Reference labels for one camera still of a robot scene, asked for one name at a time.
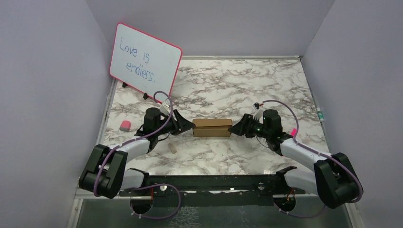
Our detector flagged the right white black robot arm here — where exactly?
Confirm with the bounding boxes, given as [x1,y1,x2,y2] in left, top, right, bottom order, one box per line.
[229,109,363,209]

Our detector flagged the white board with pink frame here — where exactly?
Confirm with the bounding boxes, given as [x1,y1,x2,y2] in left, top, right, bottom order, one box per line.
[109,23,182,102]

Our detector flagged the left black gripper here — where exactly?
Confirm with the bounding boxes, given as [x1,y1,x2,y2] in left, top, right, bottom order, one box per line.
[155,109,195,135]

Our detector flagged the purple cable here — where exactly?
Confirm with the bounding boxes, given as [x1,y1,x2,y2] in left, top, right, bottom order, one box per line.
[254,100,365,219]
[94,91,182,220]

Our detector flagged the small cork stopper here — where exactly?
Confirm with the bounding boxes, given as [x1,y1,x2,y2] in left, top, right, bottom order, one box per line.
[168,143,177,154]

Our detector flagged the pink eraser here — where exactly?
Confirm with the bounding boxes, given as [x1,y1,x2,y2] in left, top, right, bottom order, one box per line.
[119,120,131,132]

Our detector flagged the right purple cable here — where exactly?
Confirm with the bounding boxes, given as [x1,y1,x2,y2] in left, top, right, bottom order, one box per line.
[254,100,365,219]

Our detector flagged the green capped marker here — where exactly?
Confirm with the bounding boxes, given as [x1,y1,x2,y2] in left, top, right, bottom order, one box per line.
[316,107,324,123]

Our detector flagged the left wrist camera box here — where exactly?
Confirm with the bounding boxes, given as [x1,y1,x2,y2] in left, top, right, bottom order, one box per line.
[159,99,173,116]

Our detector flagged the brown cardboard box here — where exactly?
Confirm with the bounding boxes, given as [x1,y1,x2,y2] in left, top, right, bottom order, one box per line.
[193,119,233,138]

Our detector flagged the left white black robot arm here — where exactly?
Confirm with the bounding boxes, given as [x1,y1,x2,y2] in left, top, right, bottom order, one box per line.
[78,107,195,199]

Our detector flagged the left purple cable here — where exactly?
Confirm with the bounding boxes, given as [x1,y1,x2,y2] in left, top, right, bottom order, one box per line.
[94,91,182,220]

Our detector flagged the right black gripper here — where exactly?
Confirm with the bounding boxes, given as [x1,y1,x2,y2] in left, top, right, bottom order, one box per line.
[228,113,271,139]

